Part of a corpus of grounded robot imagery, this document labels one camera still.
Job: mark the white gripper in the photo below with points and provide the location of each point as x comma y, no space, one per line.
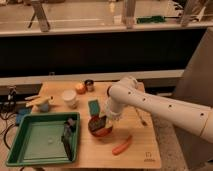
113,116

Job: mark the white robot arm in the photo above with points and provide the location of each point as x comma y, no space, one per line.
194,118

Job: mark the red bowl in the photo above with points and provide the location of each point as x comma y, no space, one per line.
101,132

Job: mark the teal sponge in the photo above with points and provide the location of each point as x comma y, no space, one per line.
94,108

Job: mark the orange carrot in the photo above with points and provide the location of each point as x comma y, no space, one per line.
122,147

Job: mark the small dark can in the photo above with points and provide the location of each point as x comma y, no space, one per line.
89,85

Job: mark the orange fruit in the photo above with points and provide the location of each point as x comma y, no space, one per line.
80,88

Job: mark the black object in tray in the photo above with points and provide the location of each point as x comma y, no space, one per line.
69,128

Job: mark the white cup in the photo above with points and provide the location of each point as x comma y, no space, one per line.
70,98

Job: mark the blue and yellow toy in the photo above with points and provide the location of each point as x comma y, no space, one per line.
41,102

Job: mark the green plastic tray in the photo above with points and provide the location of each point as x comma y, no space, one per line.
38,140

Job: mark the blue cloth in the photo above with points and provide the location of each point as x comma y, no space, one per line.
20,114

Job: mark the green object on floor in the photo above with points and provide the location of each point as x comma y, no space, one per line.
150,19

